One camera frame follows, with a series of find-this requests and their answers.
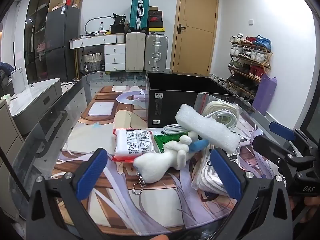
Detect beige side cabinet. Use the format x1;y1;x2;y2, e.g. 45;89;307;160
0;97;25;220

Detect purple bag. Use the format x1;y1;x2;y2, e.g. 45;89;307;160
252;74;277;114

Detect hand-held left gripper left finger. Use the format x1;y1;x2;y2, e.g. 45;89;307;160
25;148;108;240

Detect black bag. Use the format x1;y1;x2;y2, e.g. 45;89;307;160
110;12;127;34

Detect zip bag of white rope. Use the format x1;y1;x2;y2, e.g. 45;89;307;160
196;92;244;133

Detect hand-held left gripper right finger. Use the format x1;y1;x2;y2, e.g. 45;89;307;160
210;148;298;240

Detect green white packet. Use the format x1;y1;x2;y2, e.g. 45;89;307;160
152;127;190;154

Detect white upright board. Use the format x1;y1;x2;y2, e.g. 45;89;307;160
11;68;27;94

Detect red white packet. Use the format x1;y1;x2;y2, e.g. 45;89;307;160
112;129;153;162

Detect wicker basket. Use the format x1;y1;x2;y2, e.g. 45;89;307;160
83;52;103;72

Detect teal suitcase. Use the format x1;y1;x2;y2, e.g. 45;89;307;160
130;0;150;32

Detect silver suitcase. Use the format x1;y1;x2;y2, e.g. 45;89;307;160
144;34;169;72

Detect wooden door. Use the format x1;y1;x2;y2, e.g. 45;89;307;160
172;0;219;75

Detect grey low cabinet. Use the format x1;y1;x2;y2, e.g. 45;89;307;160
7;78;62;135

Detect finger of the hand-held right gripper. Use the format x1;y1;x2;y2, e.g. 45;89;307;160
269;121;304;143
252;135;300;167

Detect glass door wardrobe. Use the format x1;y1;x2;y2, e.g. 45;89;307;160
15;0;57;83

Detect white plush toy keychain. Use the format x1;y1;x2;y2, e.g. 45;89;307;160
132;131;209;196

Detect wooden shoe rack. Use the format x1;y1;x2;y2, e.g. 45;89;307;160
227;34;273;100

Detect printed desk mat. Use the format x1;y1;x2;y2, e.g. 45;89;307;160
54;85;265;238

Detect clear bag of white cloth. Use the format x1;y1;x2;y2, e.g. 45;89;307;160
191;140;242;200

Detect black cardboard box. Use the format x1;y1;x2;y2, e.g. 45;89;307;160
145;72;238;128

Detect rows of shoes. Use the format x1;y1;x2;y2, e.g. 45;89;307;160
228;33;272;98

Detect dark blue jacket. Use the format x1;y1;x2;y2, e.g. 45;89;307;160
0;62;15;95

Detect shoes on floor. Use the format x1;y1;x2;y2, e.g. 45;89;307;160
209;74;230;87

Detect dark grey fridge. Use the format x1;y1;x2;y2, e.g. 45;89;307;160
45;5;80;82

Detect white charging cable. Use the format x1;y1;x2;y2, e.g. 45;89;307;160
163;124;188;133

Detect white foam block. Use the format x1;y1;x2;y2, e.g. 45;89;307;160
175;103;241;153

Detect white desk with drawers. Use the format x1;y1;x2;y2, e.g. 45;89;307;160
69;34;127;72

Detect oval metal frame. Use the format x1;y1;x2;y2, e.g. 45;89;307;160
84;16;114;34

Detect beige suitcase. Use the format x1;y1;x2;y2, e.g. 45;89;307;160
125;32;146;71

